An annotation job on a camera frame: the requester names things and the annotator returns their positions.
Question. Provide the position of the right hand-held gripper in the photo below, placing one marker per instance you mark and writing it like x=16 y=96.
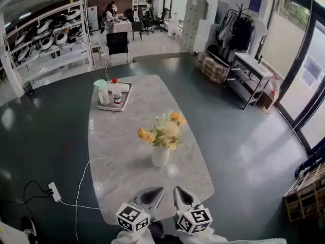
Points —
x=194 y=220

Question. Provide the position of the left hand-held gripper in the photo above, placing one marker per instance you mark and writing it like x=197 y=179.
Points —
x=132 y=218

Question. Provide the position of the white ribbed vase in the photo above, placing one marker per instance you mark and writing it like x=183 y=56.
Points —
x=160 y=157

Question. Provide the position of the yellow flowers bouquet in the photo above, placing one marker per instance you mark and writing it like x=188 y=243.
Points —
x=170 y=131

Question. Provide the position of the person's right forearm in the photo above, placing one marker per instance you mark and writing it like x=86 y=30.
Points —
x=203 y=239

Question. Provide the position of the person's left forearm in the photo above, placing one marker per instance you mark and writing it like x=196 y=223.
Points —
x=127 y=239

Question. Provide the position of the grey marble table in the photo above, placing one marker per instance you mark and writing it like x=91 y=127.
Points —
x=122 y=156

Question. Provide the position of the white power strip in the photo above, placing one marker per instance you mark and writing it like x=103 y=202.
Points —
x=54 y=192

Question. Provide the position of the black white bag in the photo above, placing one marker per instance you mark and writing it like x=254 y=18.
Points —
x=28 y=229

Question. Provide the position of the white rectangular tray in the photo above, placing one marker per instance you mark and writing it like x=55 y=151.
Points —
x=111 y=108

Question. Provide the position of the wooden crate shelf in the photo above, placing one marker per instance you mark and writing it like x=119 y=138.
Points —
x=307 y=194

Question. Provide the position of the white side table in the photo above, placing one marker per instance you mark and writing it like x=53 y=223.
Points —
x=10 y=235

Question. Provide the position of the clear bottle with red cap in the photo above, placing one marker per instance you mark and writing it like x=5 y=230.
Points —
x=116 y=95

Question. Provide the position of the white rolled towel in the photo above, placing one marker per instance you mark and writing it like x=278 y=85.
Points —
x=124 y=87

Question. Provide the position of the mint green lidded pitcher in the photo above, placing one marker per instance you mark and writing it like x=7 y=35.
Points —
x=101 y=88

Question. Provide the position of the wrapped brown cardboard package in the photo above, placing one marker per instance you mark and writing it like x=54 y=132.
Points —
x=212 y=68

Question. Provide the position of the red white plastic bags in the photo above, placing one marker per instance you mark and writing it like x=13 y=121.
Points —
x=273 y=88

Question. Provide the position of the black mesh trash bin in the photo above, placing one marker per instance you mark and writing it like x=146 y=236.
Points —
x=28 y=89

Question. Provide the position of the grey side shelf table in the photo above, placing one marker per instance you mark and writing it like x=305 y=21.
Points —
x=251 y=62

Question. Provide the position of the black mesh chair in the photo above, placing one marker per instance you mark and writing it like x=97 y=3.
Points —
x=117 y=43

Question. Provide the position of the white metal shelving rack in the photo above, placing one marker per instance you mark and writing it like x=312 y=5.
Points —
x=58 y=57

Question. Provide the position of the stacked white boxes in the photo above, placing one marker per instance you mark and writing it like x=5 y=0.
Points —
x=205 y=34

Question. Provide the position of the paper notices on glass door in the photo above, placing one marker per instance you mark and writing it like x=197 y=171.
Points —
x=311 y=70

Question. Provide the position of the grey visitor chair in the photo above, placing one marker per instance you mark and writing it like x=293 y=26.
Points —
x=137 y=28

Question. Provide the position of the table with white cloth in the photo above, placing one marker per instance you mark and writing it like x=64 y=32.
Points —
x=123 y=28

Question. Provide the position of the row of black white round devices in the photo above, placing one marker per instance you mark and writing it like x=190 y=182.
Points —
x=61 y=38

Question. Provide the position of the black coat rack with clothes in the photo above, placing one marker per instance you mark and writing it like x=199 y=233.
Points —
x=242 y=32

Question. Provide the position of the white locker cabinet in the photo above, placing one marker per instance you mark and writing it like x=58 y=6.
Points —
x=193 y=24

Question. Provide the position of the black office chair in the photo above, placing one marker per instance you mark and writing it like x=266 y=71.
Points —
x=144 y=22
x=160 y=20

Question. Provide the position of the white refrigerator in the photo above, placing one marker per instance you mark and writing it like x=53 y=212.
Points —
x=93 y=18

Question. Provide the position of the white whiteboard panel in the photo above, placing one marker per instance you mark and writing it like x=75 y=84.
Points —
x=179 y=6

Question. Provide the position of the white bookcase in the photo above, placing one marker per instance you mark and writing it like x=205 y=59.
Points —
x=141 y=1

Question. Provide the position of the blue wall poster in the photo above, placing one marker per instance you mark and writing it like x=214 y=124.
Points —
x=255 y=2

